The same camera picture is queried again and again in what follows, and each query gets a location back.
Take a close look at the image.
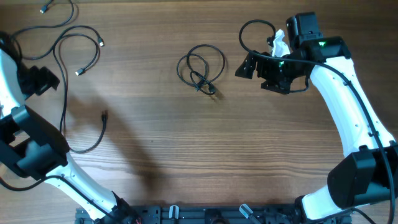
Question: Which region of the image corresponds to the black USB cable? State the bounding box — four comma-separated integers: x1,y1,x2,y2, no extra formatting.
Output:
51,25,108,154
11,0,102,77
175,44,226,96

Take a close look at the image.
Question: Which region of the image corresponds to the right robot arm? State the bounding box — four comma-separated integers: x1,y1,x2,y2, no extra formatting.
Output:
236,12,397,223

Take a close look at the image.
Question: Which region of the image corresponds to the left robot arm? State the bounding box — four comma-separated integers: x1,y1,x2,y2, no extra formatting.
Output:
1,32,141,223

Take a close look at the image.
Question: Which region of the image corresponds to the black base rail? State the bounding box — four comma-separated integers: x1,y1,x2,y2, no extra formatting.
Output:
74,203,352,224

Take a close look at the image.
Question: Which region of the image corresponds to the right camera cable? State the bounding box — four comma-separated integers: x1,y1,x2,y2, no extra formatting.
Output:
238,19,396,224

